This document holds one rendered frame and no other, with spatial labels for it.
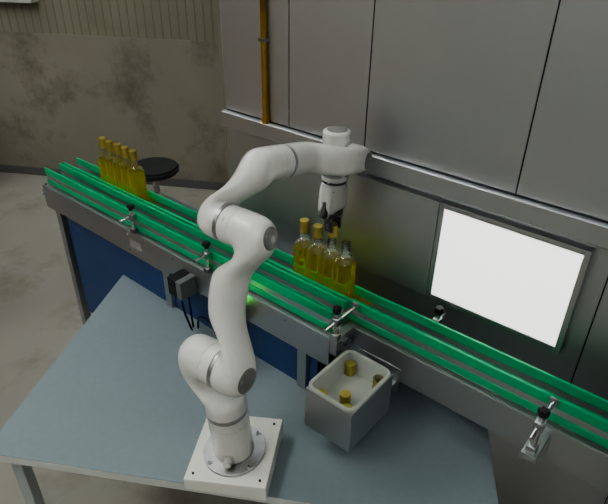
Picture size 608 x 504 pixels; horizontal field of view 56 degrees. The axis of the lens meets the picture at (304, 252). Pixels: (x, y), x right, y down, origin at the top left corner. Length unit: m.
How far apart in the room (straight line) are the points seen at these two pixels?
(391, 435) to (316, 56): 1.25
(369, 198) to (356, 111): 0.28
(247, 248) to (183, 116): 3.82
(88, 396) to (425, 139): 1.43
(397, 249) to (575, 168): 0.61
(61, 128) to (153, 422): 4.02
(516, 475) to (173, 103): 3.98
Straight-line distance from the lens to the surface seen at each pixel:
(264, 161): 1.40
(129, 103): 5.28
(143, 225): 2.44
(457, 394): 1.80
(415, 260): 1.86
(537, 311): 1.75
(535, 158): 1.61
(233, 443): 1.73
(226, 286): 1.43
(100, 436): 2.05
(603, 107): 1.53
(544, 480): 2.17
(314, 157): 1.56
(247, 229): 1.35
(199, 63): 4.94
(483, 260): 1.74
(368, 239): 1.93
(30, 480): 2.27
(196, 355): 1.55
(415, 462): 1.92
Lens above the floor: 2.23
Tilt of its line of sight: 31 degrees down
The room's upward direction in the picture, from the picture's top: 1 degrees clockwise
